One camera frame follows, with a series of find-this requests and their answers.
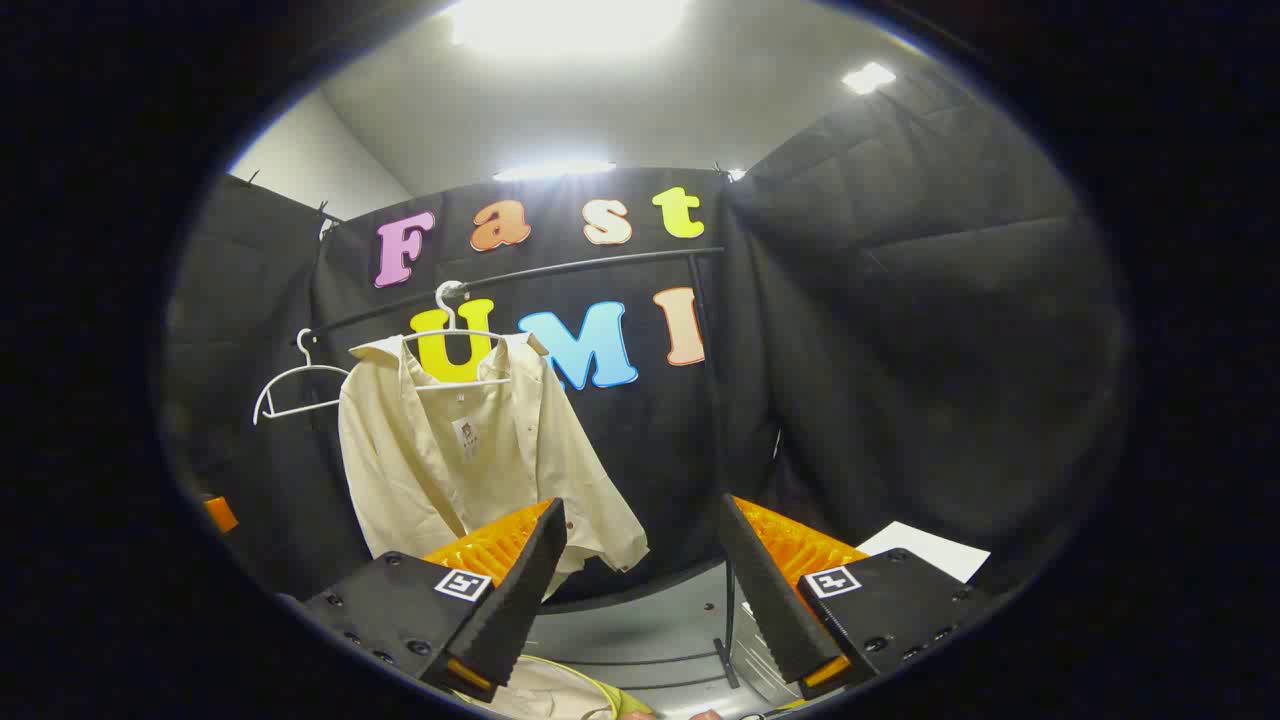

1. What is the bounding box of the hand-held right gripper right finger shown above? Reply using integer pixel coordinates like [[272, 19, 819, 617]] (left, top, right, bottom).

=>
[[718, 494, 994, 701]]

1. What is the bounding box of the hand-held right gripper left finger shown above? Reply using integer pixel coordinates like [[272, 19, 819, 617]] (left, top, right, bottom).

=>
[[298, 498, 569, 701]]

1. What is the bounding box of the laundry hamper with yellow rim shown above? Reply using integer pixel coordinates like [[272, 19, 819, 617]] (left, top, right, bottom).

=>
[[455, 655, 656, 720]]

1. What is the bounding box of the cream shirt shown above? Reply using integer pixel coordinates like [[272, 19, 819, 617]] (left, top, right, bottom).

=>
[[337, 333, 651, 601]]

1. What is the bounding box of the white hanger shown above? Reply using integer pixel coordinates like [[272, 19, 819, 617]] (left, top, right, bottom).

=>
[[252, 328, 351, 426], [400, 280, 516, 391]]

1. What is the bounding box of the black clothes rack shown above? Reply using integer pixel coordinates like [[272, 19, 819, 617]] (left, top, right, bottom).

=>
[[300, 247, 746, 691]]

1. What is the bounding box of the grey ribbed panel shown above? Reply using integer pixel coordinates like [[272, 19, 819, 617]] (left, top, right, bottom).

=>
[[738, 598, 806, 706]]

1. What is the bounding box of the black backdrop cloth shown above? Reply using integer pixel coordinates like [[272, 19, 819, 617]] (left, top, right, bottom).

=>
[[165, 60, 1131, 601]]

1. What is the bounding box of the long ceiling light strip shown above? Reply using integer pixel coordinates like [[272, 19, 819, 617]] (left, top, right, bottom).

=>
[[492, 160, 618, 183]]

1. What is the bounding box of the small ceiling light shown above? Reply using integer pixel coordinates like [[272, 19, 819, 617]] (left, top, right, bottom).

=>
[[842, 62, 898, 96]]

